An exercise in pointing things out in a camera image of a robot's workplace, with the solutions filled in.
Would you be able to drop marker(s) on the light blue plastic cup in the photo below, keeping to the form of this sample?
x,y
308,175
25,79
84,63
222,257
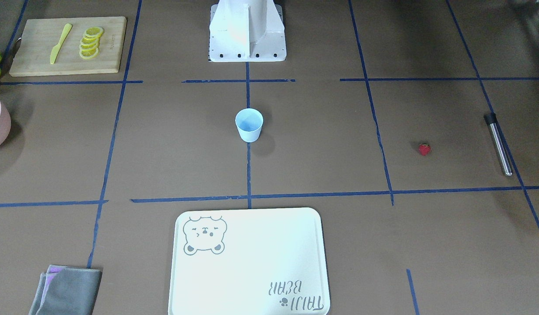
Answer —
x,y
249,123

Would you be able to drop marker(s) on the cream bear serving tray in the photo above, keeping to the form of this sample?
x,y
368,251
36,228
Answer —
x,y
249,262

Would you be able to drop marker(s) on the red strawberry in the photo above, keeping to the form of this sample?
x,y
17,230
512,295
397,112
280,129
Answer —
x,y
424,148

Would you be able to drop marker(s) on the lemon slice front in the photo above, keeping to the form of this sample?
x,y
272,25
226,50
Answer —
x,y
89,54

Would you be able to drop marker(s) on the grey folded cloth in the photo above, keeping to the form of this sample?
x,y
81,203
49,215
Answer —
x,y
73,291

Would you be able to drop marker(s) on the yellow plastic knife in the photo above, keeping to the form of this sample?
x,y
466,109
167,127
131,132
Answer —
x,y
57,47

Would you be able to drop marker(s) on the purple folded cloth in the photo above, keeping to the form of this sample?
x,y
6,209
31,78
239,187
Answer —
x,y
48,277

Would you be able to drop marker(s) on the wooden cutting board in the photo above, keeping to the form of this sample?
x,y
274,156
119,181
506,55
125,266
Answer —
x,y
40,35

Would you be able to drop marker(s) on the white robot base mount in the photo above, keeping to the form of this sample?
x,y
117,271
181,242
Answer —
x,y
246,31

